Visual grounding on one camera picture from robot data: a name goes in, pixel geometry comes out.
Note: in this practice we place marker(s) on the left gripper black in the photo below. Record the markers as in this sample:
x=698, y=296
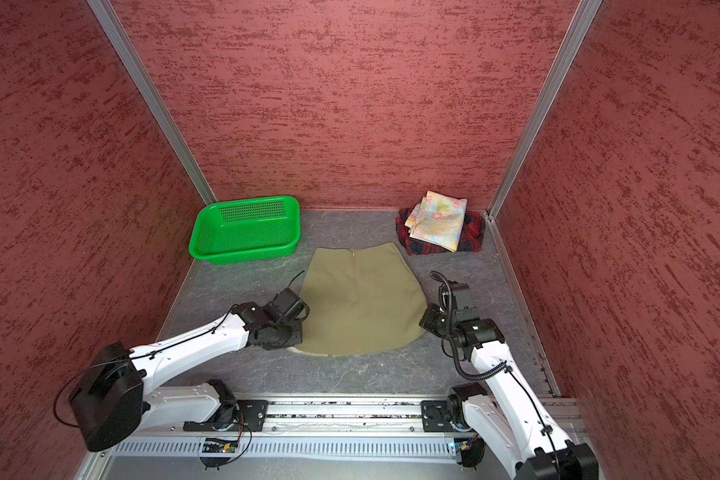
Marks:
x=296, y=337

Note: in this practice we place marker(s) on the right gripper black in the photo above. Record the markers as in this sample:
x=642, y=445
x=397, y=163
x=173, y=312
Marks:
x=427, y=319

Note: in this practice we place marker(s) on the red plaid skirt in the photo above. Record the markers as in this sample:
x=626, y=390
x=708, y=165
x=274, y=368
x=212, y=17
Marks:
x=471, y=238

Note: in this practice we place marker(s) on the olive green garment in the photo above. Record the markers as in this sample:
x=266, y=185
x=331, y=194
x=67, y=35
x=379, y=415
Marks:
x=361, y=302

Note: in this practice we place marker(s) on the pastel floral skirt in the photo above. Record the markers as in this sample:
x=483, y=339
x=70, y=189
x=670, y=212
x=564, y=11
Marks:
x=438, y=219

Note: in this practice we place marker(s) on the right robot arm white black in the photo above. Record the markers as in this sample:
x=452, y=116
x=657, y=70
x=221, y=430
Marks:
x=498, y=405

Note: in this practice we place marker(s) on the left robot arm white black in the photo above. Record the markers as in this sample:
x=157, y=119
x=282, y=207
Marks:
x=125, y=390

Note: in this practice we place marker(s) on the green plastic basket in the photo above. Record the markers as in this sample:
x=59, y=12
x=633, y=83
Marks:
x=246, y=230

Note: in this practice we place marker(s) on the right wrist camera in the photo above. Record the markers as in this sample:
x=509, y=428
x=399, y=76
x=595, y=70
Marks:
x=455, y=295

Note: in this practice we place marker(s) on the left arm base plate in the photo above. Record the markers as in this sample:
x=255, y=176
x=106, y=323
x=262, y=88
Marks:
x=233, y=416

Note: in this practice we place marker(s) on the aluminium front rail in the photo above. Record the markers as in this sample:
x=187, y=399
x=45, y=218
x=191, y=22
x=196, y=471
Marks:
x=362, y=415

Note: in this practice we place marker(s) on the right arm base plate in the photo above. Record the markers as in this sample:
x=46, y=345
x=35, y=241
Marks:
x=438, y=416

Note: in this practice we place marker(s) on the slotted cable duct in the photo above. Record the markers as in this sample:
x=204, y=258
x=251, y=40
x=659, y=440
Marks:
x=436, y=449

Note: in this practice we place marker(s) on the left aluminium corner post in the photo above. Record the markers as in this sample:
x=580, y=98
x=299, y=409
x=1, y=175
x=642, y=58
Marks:
x=114, y=30

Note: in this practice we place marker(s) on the aluminium corner post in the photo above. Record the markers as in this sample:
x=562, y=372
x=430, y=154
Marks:
x=576, y=32
x=114, y=30

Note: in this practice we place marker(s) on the right aluminium corner post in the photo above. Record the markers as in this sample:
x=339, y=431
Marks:
x=576, y=32

